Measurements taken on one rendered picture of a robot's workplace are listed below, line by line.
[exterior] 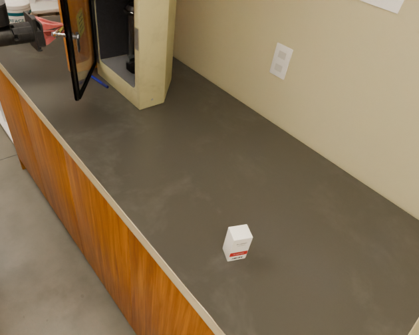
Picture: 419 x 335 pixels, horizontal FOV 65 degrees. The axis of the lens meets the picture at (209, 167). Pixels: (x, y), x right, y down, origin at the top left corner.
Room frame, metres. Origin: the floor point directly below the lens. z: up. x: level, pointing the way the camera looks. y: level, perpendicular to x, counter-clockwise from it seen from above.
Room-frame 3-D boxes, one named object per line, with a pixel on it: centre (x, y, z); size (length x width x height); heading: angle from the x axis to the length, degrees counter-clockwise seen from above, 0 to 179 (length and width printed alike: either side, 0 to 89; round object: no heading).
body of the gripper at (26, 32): (0.93, 0.62, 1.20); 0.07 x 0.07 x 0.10; 48
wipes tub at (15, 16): (1.47, 0.99, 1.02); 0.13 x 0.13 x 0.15
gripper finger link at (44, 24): (0.99, 0.57, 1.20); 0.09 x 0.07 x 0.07; 138
